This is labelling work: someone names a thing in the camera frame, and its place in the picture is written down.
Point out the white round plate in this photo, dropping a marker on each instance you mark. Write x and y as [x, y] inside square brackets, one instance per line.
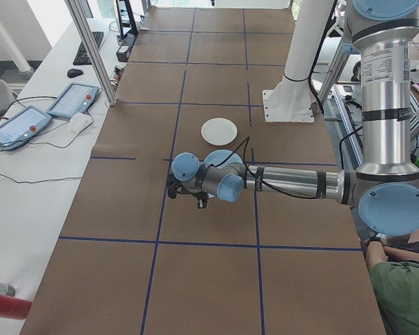
[219, 132]

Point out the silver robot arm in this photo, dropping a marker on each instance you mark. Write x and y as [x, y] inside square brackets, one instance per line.
[384, 104]

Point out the person's forearm with watch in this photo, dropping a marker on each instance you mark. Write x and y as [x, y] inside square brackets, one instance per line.
[375, 254]

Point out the light blue round plate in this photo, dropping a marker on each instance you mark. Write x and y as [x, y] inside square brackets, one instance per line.
[223, 156]

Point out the white crumpled cloth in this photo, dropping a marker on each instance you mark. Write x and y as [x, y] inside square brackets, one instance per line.
[80, 123]

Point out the blue-framed teach pendant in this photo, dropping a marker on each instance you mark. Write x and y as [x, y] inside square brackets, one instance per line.
[73, 101]
[17, 127]

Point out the black box with label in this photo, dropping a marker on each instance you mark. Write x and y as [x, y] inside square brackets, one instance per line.
[125, 49]

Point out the black computer mouse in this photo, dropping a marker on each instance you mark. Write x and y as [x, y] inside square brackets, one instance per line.
[74, 73]

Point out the grey metal clamp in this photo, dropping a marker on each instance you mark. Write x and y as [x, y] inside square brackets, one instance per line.
[94, 52]

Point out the black keyboard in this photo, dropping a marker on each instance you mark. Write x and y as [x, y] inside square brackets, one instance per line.
[88, 49]

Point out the black monitor stand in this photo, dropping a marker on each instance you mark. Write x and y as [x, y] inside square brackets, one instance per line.
[127, 21]

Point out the silver can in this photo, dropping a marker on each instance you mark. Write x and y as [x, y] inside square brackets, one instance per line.
[0, 288]

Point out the red cylinder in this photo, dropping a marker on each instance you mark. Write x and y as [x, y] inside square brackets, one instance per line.
[7, 306]

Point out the white round pillar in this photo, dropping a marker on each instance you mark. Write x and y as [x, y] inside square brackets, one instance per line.
[10, 38]

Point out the person in green shirt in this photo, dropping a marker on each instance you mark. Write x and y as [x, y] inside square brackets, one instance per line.
[405, 300]

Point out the white column with base plate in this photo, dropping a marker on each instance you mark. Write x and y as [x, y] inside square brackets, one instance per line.
[293, 52]

